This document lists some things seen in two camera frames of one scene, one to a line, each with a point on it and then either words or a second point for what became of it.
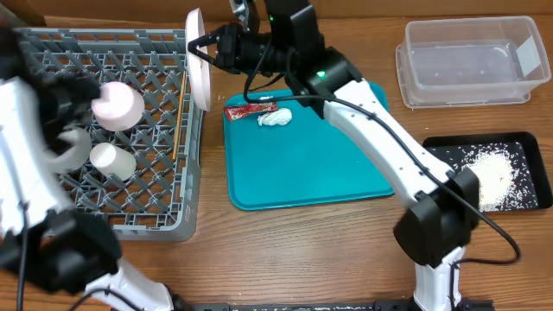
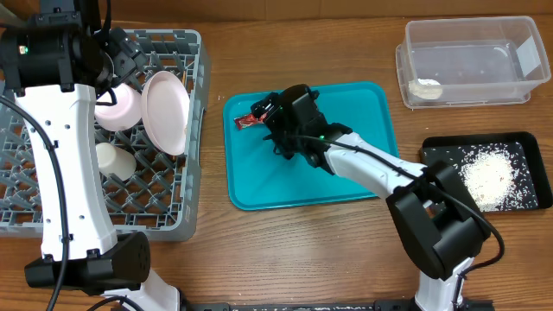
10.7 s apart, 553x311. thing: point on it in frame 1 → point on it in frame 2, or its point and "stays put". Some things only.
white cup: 116,161 stays put
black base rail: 460,306 stays put
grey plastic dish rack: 145,180 stays put
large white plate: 198,69 → 165,106
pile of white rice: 503,175 stays put
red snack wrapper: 237,111 → 244,121
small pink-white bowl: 119,107 stays put
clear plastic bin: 456,61 stays put
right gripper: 229,47 → 268,116
